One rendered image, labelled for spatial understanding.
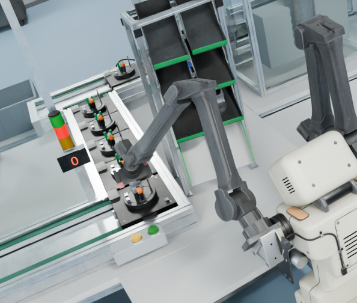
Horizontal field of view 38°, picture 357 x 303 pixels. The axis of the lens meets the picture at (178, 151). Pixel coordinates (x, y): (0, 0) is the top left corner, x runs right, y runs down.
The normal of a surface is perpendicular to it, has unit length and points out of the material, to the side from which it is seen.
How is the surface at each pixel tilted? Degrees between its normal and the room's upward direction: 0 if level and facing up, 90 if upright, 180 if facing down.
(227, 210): 70
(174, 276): 0
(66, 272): 90
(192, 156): 45
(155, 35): 25
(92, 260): 90
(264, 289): 0
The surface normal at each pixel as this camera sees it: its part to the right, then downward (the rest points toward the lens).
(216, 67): -0.15, -0.53
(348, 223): 0.40, 0.28
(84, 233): -0.25, -0.81
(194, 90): -0.76, 0.22
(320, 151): 0.15, -0.26
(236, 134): -0.06, -0.22
